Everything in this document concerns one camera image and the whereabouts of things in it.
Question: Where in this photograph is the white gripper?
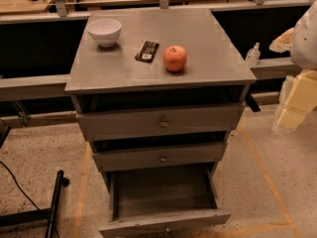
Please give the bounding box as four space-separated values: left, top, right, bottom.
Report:
269 28 317 130

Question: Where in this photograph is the grey bottom drawer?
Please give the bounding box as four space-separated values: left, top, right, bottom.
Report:
100 163 230 238

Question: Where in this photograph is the grey drawer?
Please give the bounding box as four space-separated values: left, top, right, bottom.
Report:
92 142 227 172
77 103 244 141
100 163 230 238

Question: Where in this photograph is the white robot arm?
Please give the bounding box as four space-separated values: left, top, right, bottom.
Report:
269 1 317 131

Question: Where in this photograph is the grey wooden drawer cabinet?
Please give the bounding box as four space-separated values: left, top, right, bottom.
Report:
64 7 258 196

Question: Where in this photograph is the grey middle drawer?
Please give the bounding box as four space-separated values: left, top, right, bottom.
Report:
92 142 227 172

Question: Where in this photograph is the grey top drawer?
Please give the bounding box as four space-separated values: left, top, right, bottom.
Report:
77 103 244 141

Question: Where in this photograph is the clear hand sanitizer bottle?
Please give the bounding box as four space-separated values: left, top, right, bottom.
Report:
246 43 261 66

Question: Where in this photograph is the red apple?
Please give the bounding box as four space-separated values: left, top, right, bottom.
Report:
163 46 187 72

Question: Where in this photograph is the black chocolate bar wrapper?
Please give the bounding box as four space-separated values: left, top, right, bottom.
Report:
135 41 159 62

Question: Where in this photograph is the white ceramic bowl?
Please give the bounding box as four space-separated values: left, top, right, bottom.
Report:
87 19 122 47

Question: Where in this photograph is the black metal stand base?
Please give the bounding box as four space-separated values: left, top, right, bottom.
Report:
0 170 69 238

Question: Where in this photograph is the grey metal rail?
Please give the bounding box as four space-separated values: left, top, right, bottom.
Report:
0 58 301 102

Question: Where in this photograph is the black floor cable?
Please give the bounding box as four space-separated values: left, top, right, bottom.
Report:
0 160 41 211

